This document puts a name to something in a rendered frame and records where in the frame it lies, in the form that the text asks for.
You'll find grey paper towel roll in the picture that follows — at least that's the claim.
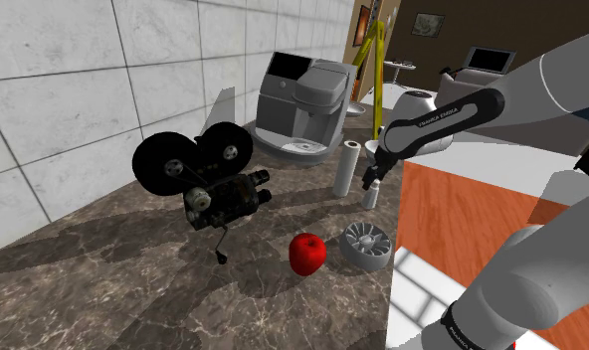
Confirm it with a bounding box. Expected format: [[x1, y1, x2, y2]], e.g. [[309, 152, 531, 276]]
[[331, 139, 362, 199]]

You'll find small white bottle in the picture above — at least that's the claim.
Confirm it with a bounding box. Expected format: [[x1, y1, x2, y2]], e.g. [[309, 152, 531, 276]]
[[361, 185, 381, 211]]

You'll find yellow folding ladder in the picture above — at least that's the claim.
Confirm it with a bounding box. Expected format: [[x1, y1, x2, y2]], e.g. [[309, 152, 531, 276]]
[[351, 18, 389, 142]]

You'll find grey ribbed round bowl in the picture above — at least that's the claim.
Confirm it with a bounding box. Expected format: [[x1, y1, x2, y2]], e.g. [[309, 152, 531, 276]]
[[338, 221, 393, 272]]

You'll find small round side table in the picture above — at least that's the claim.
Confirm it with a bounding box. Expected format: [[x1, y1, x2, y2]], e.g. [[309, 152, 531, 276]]
[[383, 59, 418, 88]]

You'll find grey sofa with laptop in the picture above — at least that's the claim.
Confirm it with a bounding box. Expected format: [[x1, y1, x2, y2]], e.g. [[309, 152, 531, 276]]
[[434, 46, 517, 108]]

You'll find grey coffee machine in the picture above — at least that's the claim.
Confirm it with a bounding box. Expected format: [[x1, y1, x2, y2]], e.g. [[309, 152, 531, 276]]
[[249, 50, 359, 169]]

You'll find red apple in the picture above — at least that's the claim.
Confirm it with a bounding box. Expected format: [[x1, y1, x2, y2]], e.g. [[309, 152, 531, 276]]
[[288, 232, 328, 278]]

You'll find black film projector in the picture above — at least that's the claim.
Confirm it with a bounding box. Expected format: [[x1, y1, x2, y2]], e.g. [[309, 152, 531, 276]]
[[130, 120, 275, 265]]

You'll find orange framed wall picture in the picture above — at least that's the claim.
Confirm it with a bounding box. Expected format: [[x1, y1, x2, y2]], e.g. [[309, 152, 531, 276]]
[[352, 4, 372, 48]]

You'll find dark framed wall picture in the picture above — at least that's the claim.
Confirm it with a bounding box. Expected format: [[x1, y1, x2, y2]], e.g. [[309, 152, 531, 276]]
[[410, 12, 447, 39]]

